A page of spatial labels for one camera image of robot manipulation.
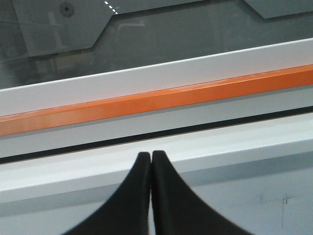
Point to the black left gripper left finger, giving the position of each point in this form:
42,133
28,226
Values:
126,211

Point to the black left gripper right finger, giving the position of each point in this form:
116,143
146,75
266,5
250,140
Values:
178,210

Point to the white cabinet with drawers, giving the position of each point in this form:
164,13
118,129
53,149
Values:
249,157

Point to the orange cabinet rail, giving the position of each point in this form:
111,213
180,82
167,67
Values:
156,100

